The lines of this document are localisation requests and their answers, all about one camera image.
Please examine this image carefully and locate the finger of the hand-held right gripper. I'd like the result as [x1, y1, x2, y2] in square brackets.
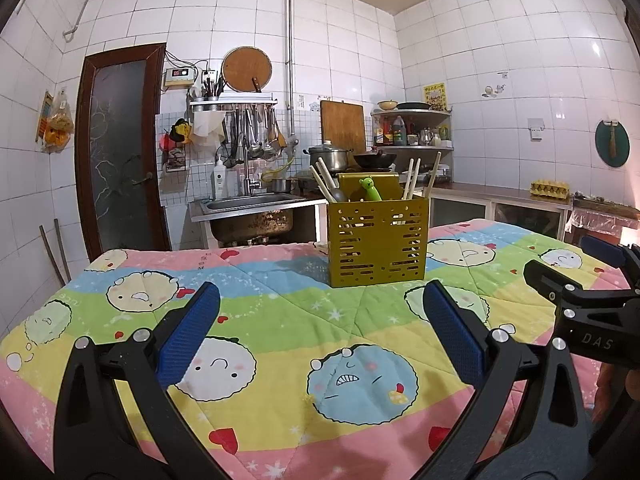
[523, 259, 601, 311]
[581, 234, 640, 288]

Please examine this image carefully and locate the kitchen counter cabinet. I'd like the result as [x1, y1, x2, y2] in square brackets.
[427, 180, 575, 241]

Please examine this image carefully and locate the row of hanging kitchen ladles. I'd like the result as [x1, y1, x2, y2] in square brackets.
[222, 105, 288, 166]

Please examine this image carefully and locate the black wok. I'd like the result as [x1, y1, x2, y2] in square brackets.
[352, 149, 398, 170]

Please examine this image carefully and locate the rectangular wooden cutting board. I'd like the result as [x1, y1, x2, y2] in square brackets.
[320, 100, 367, 153]

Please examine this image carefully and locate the steel cooking pot with lid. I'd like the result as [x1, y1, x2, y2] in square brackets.
[303, 141, 353, 171]

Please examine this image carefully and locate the round wooden cutting board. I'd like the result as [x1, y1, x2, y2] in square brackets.
[221, 46, 273, 93]

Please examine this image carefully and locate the thin wooden stick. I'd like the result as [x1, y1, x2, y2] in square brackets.
[40, 225, 68, 288]
[53, 218, 73, 281]

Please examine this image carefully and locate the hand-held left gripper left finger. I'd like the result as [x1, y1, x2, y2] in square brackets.
[52, 281, 223, 480]

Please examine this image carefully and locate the steel faucet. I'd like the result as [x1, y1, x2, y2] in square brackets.
[242, 150, 263, 196]

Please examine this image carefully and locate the white wall control box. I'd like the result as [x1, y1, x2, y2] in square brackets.
[163, 66, 197, 88]

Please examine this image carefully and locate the brown door with frosted glass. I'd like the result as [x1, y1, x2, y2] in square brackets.
[75, 42, 173, 261]

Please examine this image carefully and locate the white hanging cloth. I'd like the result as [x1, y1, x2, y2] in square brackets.
[192, 111, 226, 148]

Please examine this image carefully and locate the green round wall board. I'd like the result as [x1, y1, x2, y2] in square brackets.
[594, 120, 630, 168]

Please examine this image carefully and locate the plastic bag with orange contents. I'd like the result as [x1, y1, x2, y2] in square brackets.
[42, 89, 76, 153]

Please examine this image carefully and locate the steel cutlery cup with knives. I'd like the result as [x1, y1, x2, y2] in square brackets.
[201, 72, 226, 102]

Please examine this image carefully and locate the metal corner shelf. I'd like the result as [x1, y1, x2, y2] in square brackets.
[371, 107, 455, 152]

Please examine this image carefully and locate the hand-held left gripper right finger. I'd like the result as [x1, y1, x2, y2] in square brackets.
[415, 280, 608, 480]

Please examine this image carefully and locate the lace table cover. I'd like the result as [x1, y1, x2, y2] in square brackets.
[570, 197, 640, 233]

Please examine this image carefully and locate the green frog-topped utensil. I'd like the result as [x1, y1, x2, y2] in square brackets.
[361, 175, 385, 202]

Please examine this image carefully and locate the yellow egg carton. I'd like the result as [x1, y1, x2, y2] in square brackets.
[530, 179, 571, 198]

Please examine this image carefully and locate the gas stove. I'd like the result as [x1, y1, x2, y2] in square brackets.
[292, 169, 346, 193]

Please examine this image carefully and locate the yellow wall poster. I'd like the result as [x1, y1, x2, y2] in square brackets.
[423, 83, 447, 112]

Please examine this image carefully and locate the vertical metal wall pipe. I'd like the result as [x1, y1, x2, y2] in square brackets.
[285, 0, 296, 148]

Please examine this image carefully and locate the pastel cartoon printed blanket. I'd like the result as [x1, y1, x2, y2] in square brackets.
[0, 217, 640, 480]

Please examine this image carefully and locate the gold slotted utensil holder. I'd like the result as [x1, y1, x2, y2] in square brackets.
[326, 171, 431, 288]

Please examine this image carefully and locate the steel kitchen sink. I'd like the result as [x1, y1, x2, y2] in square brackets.
[189, 192, 308, 248]

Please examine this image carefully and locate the person's right hand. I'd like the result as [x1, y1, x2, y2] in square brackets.
[597, 360, 640, 403]

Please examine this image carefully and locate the metal wall utensil rack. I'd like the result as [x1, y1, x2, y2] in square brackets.
[189, 97, 278, 111]

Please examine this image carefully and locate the white soap pump bottle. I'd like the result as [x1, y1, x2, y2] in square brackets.
[210, 157, 227, 201]

